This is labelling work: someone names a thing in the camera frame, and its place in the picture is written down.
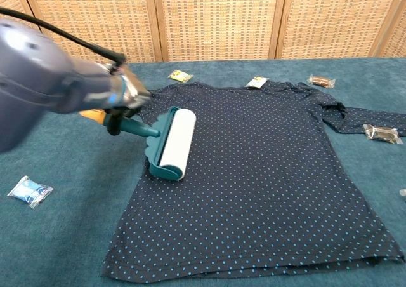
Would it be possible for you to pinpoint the woven bamboo folding screen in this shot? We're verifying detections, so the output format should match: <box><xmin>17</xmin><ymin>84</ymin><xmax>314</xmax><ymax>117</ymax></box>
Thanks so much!
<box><xmin>0</xmin><ymin>0</ymin><xmax>406</xmax><ymax>66</ymax></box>

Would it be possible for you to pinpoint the black candy packet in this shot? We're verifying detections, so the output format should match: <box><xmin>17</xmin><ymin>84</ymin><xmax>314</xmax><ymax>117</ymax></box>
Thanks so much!
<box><xmin>362</xmin><ymin>123</ymin><xmax>398</xmax><ymax>145</ymax></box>

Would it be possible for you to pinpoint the blue white candy packet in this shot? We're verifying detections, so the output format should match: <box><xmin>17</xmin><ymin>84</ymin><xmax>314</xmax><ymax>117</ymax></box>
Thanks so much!
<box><xmin>6</xmin><ymin>175</ymin><xmax>54</xmax><ymax>210</ymax></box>

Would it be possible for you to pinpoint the brown candy packet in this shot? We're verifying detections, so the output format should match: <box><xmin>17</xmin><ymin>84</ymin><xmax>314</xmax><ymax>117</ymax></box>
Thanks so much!
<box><xmin>308</xmin><ymin>73</ymin><xmax>336</xmax><ymax>88</ymax></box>

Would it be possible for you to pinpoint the yellow orange candy packet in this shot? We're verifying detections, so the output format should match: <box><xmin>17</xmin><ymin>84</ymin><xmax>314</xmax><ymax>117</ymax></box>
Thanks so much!
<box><xmin>167</xmin><ymin>70</ymin><xmax>194</xmax><ymax>83</ymax></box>

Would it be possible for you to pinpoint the teal white lint roller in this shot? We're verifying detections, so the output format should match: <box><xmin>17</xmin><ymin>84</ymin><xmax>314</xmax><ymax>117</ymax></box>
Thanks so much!
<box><xmin>79</xmin><ymin>105</ymin><xmax>197</xmax><ymax>182</ymax></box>

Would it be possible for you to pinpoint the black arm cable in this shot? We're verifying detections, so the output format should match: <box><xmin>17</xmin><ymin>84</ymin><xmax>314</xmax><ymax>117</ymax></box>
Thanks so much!
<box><xmin>0</xmin><ymin>6</ymin><xmax>127</xmax><ymax>68</ymax></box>

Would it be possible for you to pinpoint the white orange candy packet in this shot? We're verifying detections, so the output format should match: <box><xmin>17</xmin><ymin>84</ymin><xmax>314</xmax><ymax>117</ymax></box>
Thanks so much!
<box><xmin>246</xmin><ymin>76</ymin><xmax>270</xmax><ymax>88</ymax></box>

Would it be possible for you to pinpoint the dark blue polka dot shirt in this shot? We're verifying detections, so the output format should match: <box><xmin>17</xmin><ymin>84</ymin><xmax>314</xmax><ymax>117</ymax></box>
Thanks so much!
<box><xmin>100</xmin><ymin>81</ymin><xmax>406</xmax><ymax>277</ymax></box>

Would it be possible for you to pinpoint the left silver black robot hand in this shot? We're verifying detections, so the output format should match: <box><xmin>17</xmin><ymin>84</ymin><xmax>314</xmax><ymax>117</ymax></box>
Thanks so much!
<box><xmin>103</xmin><ymin>65</ymin><xmax>152</xmax><ymax>136</ymax></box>

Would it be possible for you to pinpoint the teal plush table cloth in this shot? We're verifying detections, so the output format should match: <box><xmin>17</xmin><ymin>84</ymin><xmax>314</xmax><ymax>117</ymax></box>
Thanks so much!
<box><xmin>0</xmin><ymin>57</ymin><xmax>406</xmax><ymax>287</ymax></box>

